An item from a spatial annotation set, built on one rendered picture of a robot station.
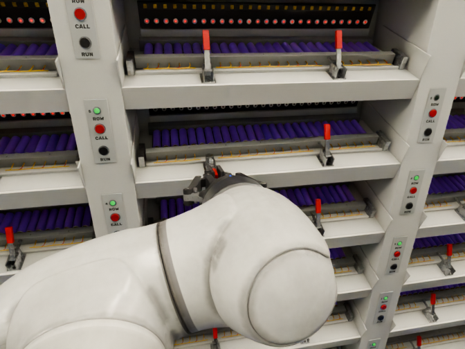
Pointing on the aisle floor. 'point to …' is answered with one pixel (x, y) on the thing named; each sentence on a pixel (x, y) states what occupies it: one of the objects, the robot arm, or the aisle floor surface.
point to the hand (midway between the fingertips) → (215, 176)
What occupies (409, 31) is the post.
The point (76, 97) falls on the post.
